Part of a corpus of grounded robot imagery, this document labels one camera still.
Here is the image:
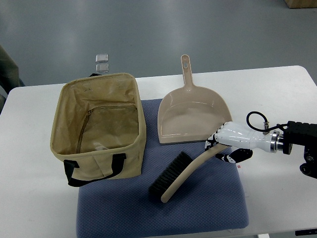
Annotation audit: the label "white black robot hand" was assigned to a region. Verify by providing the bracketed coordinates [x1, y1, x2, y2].
[205, 121, 283, 164]

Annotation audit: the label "beige brush black bristles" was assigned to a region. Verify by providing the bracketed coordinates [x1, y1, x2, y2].
[149, 144, 228, 203]

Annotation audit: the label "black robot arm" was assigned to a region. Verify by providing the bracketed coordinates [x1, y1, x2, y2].
[246, 111, 317, 178]

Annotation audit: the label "yellow fabric bag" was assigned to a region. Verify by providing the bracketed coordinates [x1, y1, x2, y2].
[50, 73, 146, 187]

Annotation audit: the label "beige plastic dustpan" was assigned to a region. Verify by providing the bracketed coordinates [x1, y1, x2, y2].
[158, 55, 232, 144]

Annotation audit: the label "blue cushion mat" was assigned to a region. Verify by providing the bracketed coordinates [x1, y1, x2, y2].
[76, 99, 249, 238]

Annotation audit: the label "black table control panel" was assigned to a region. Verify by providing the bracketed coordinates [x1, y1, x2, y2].
[295, 229, 317, 236]

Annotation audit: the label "cardboard box corner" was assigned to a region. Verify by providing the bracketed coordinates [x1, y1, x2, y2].
[284, 0, 317, 9]

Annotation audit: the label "clear floor plate upper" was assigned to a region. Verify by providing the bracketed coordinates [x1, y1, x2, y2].
[95, 54, 108, 63]

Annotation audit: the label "olive fabric object at left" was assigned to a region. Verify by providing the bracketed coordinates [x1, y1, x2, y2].
[0, 44, 25, 110]

